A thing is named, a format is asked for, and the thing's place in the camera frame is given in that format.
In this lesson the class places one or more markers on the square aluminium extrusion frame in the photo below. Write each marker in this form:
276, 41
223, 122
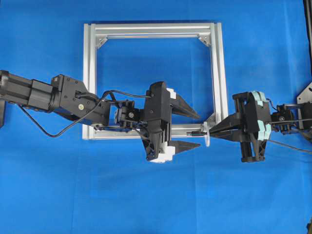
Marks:
210, 34

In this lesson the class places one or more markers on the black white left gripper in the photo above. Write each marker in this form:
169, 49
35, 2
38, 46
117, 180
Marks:
156, 123

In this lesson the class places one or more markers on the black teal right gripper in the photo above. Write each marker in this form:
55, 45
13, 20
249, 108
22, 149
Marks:
253, 114

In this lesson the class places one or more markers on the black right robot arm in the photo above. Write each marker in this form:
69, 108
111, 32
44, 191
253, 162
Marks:
290, 118

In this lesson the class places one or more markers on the grey right mounting plate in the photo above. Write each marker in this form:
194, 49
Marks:
305, 95

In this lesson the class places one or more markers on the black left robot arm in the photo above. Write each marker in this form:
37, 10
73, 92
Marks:
70, 99

